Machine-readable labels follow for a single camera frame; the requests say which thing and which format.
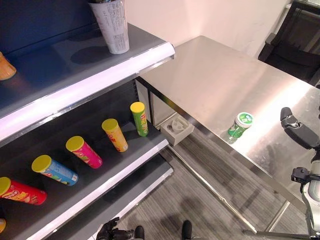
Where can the white foam packing box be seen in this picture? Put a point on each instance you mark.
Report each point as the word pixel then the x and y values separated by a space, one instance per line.
pixel 178 130

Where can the white printed paper cup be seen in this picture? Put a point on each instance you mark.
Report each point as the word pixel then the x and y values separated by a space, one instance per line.
pixel 113 27

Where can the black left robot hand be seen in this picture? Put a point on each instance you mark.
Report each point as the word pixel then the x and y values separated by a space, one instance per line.
pixel 108 231

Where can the dark left robot foot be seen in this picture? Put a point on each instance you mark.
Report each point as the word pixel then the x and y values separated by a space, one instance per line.
pixel 140 233

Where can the green chips can yellow lid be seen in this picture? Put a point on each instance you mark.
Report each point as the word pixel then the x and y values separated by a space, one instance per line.
pixel 140 120

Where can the dark right robot foot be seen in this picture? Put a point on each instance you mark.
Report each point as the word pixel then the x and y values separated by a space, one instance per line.
pixel 186 230

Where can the grey shelf board white edge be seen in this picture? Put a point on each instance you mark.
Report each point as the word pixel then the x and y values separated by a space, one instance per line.
pixel 135 190
pixel 82 190
pixel 75 72

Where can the orange snack cup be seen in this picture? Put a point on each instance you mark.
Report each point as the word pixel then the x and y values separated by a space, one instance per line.
pixel 5 68

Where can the red chips can yellow lid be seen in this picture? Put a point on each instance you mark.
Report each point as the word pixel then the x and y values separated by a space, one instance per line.
pixel 22 193

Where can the stainless steel table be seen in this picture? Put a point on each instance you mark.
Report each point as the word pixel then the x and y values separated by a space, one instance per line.
pixel 225 85

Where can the green gum bottle white lid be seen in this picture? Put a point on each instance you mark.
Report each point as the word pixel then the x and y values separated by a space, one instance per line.
pixel 240 127

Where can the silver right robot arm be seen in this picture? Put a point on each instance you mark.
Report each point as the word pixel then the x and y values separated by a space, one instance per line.
pixel 311 192

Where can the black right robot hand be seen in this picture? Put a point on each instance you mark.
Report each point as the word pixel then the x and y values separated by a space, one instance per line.
pixel 301 131

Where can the pink chips can yellow lid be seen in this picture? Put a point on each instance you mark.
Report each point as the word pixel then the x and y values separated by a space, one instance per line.
pixel 85 153

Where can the blue chips can yellow lid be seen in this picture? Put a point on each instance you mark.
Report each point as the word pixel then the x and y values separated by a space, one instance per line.
pixel 57 171

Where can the black office chair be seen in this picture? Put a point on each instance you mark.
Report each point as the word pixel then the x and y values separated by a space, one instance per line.
pixel 292 52

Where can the dark robot foot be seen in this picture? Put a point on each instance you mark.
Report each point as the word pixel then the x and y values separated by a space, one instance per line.
pixel 186 230
pixel 140 233

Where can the orange chips can yellow lid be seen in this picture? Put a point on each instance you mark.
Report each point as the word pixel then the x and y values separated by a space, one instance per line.
pixel 115 136

